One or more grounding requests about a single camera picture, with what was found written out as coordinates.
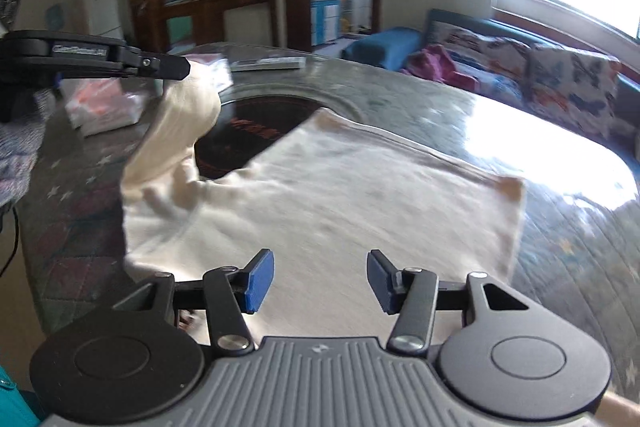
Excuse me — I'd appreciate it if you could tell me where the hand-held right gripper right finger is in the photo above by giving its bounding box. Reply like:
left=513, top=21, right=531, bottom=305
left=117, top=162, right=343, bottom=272
left=367, top=249, right=531, bottom=355

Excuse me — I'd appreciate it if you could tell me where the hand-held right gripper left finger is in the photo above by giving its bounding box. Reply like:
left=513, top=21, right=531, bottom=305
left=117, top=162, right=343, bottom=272
left=112, top=249, right=275, bottom=355

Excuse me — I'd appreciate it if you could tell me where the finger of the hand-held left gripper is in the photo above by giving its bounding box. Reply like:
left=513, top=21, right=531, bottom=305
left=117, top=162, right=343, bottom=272
left=0, top=30, right=192, bottom=81

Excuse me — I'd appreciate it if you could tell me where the cream garment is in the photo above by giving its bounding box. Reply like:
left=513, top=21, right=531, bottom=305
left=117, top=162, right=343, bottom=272
left=121, top=57, right=527, bottom=343

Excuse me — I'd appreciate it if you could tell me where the person's left forearm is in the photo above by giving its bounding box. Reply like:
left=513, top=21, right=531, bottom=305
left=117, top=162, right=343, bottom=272
left=0, top=107, right=48, bottom=210

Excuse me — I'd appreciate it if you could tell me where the white tissue packet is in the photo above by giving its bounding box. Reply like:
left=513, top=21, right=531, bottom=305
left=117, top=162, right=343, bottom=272
left=62, top=79, right=146, bottom=136

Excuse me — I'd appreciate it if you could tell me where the white fridge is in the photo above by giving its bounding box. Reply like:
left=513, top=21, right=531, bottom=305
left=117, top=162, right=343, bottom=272
left=80, top=0, right=126, bottom=42

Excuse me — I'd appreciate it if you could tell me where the black round induction cooktop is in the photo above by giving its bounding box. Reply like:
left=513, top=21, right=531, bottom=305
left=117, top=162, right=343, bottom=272
left=192, top=96, right=321, bottom=180

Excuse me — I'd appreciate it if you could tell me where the grey remote control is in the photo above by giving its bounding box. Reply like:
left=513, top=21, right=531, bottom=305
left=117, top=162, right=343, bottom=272
left=230, top=57, right=306, bottom=72

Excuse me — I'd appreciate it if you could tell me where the blue white small cabinet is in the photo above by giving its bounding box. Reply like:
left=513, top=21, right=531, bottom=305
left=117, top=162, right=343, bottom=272
left=310, top=0, right=348, bottom=45

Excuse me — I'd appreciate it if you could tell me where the purple towel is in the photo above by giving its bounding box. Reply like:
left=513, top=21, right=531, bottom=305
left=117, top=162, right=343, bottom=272
left=402, top=44, right=476, bottom=90

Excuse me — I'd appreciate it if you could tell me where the blue sofa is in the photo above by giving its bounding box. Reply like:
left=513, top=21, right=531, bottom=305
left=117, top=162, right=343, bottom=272
left=342, top=9, right=640, bottom=158

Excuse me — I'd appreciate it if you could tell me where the large butterfly print cushion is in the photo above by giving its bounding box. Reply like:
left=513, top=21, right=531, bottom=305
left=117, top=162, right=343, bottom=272
left=525, top=44, right=622, bottom=138

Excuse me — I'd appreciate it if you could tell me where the teal fabric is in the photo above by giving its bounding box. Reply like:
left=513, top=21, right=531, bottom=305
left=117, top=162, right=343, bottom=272
left=0, top=364, right=42, bottom=427

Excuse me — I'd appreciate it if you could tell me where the black cable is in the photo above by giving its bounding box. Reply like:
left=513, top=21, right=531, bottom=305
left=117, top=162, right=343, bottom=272
left=0, top=206, right=21, bottom=280

